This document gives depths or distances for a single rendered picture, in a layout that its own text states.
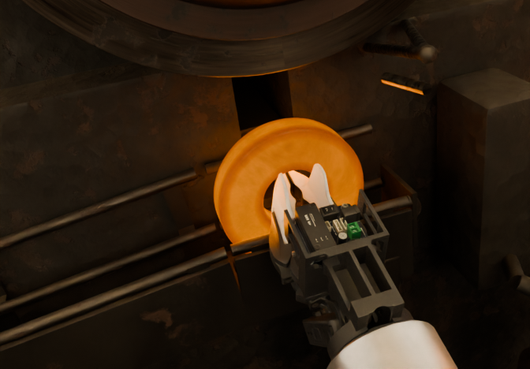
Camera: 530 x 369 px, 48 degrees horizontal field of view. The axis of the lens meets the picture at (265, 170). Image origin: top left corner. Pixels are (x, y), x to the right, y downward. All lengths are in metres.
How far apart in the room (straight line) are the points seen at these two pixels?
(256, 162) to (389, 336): 0.22
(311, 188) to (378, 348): 0.20
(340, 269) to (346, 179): 0.15
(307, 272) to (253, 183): 0.14
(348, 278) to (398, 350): 0.08
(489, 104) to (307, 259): 0.27
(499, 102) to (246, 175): 0.26
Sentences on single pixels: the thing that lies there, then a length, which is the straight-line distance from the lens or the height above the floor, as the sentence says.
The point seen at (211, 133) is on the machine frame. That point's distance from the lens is 0.62.
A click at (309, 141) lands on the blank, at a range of 0.57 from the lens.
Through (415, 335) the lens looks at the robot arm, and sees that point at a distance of 0.44.
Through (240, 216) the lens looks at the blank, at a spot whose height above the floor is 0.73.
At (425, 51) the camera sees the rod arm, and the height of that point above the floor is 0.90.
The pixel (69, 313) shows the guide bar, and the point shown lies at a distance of 0.60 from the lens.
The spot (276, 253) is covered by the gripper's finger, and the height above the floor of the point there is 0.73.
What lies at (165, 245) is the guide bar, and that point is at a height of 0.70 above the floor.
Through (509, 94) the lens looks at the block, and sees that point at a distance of 0.65.
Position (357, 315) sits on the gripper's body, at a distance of 0.43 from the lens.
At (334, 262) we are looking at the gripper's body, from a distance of 0.47.
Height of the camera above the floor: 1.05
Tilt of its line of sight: 29 degrees down
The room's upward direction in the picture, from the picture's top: 9 degrees counter-clockwise
